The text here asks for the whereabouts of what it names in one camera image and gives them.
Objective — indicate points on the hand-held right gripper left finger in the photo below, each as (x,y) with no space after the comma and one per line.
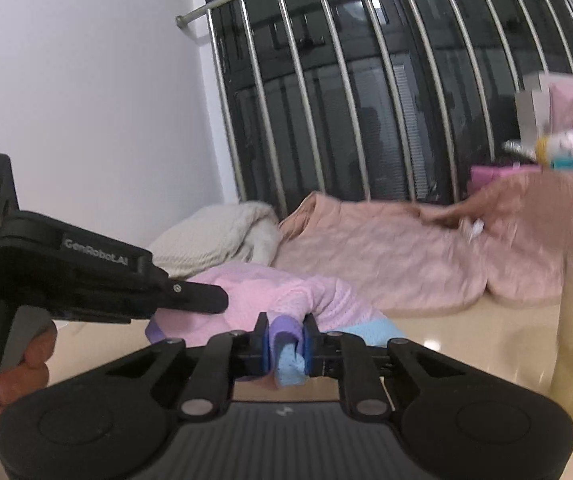
(264,347)

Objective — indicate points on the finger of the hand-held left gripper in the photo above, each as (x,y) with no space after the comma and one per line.
(196,299)

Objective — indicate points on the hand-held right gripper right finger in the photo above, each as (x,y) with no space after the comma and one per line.
(308,347)

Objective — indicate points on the pink garment with purple trim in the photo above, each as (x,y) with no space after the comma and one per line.
(266,290)

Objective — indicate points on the person's left hand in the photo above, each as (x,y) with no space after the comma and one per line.
(16,385)

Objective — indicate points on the beige knitted sweater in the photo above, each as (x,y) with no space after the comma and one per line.
(216,240)

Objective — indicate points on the pink quilted jacket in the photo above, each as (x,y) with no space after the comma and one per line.
(391,260)

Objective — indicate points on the pink box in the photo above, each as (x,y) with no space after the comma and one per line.
(486,177)

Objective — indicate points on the metal window railing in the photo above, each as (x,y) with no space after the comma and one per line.
(182,20)

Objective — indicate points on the white and yellow plush toy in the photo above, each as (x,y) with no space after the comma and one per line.
(566,145)

